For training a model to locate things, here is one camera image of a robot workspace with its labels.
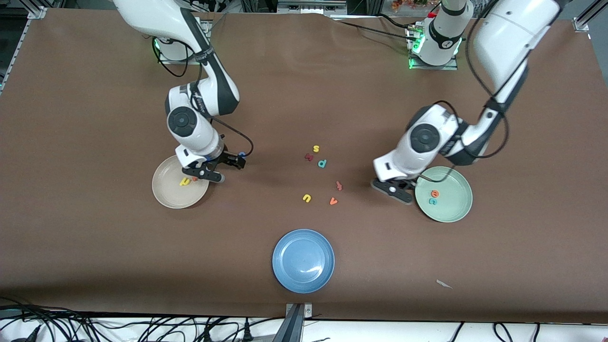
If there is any beige brown round plate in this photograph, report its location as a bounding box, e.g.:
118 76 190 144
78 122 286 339
152 153 210 209

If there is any green round plate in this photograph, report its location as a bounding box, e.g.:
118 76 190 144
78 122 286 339
415 166 474 223

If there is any blue round plate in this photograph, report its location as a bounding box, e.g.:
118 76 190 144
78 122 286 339
272 229 335 294

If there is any brown table cover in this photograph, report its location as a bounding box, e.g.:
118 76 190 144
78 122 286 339
0 7 608 324

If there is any grey electronics box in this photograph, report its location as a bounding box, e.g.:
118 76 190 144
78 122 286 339
277 0 348 14

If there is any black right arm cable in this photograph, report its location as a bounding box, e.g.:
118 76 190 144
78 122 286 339
152 40 254 157

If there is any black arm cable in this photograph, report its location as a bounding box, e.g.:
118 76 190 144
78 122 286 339
152 40 254 157
417 0 510 183

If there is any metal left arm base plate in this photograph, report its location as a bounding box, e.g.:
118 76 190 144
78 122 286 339
408 55 459 71

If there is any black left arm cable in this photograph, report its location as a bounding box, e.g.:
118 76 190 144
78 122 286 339
417 0 510 183

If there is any black cable on table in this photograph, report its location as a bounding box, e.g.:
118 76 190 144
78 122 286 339
332 13 418 43

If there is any silver mount bracket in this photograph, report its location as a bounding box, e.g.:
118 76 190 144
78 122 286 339
285 303 314 318

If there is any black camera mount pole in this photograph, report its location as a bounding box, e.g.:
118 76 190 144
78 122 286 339
272 304 305 342

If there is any black floor cable bundle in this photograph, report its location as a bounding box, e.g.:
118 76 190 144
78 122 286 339
0 295 285 342

